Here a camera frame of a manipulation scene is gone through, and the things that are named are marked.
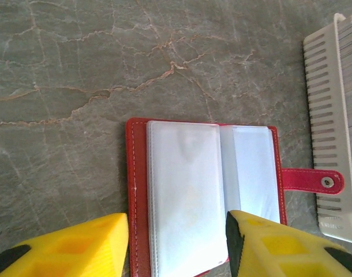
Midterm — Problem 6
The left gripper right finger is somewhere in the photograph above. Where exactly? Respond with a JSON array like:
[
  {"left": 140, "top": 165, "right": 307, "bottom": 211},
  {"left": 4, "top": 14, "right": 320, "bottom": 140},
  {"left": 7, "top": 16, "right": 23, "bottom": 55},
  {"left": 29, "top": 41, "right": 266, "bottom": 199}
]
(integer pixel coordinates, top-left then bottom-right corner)
[{"left": 225, "top": 209, "right": 352, "bottom": 277}]

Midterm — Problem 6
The red leather card holder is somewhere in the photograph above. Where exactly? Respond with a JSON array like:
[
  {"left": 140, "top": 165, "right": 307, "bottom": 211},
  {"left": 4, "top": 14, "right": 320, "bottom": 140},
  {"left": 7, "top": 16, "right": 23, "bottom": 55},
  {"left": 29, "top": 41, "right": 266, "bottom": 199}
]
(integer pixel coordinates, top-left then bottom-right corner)
[{"left": 125, "top": 117, "right": 344, "bottom": 277}]

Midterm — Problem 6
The white slotted plastic tray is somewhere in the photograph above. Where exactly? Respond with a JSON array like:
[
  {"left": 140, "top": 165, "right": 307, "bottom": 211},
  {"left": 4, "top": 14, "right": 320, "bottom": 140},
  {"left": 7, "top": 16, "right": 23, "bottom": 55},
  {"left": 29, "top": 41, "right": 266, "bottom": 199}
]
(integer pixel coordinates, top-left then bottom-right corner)
[{"left": 302, "top": 13, "right": 352, "bottom": 245}]

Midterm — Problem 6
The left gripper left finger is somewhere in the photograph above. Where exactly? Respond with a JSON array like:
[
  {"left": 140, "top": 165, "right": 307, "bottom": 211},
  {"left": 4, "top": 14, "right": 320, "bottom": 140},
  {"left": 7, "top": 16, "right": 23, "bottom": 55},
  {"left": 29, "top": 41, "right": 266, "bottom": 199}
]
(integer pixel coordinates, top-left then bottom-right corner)
[{"left": 0, "top": 212, "right": 129, "bottom": 277}]

